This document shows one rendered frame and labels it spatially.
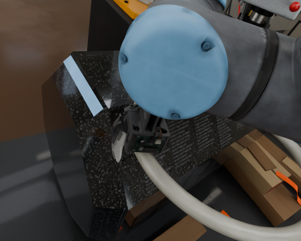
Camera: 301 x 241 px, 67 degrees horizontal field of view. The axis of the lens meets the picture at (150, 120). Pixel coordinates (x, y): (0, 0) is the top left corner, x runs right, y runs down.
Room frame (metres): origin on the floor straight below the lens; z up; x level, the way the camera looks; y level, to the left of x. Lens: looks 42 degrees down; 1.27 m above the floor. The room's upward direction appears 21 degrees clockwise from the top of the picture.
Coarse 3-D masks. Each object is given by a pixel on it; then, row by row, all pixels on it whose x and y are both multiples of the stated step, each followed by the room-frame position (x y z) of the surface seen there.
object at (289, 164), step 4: (284, 160) 1.41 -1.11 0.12; (288, 160) 1.43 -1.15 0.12; (284, 164) 1.37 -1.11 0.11; (288, 164) 1.38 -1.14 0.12; (292, 164) 1.40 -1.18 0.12; (296, 164) 1.41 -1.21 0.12; (288, 168) 1.35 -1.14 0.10; (292, 168) 1.35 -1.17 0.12; (296, 168) 1.37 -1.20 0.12; (300, 168) 1.39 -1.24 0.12; (296, 172) 1.33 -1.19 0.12; (300, 172) 1.34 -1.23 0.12; (300, 176) 1.30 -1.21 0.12
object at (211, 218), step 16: (288, 144) 0.53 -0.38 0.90; (144, 160) 0.27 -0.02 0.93; (160, 176) 0.24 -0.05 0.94; (176, 192) 0.22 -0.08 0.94; (192, 208) 0.21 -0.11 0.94; (208, 208) 0.21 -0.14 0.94; (208, 224) 0.19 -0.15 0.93; (224, 224) 0.20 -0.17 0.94; (240, 224) 0.21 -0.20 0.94; (240, 240) 0.19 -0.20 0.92; (256, 240) 0.19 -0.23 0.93; (272, 240) 0.20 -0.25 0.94; (288, 240) 0.21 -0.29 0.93
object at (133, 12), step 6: (114, 0) 1.59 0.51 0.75; (120, 0) 1.54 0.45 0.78; (126, 0) 1.54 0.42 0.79; (132, 0) 1.62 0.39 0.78; (120, 6) 1.52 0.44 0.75; (126, 6) 1.48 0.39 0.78; (132, 6) 1.51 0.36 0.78; (138, 6) 1.55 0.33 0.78; (144, 6) 1.59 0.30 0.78; (126, 12) 1.47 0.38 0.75; (132, 12) 1.42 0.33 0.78; (138, 12) 1.44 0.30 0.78; (132, 18) 1.41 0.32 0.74
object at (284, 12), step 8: (248, 0) 0.99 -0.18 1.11; (256, 0) 0.98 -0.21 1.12; (264, 0) 0.98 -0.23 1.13; (272, 0) 0.98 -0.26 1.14; (280, 0) 0.97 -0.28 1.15; (288, 0) 0.97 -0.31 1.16; (296, 0) 0.97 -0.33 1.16; (256, 8) 1.04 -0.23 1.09; (264, 8) 0.98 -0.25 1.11; (272, 8) 0.98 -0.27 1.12; (280, 8) 0.97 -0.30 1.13; (288, 8) 0.97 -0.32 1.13; (288, 16) 0.97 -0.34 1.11; (296, 16) 0.97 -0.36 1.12
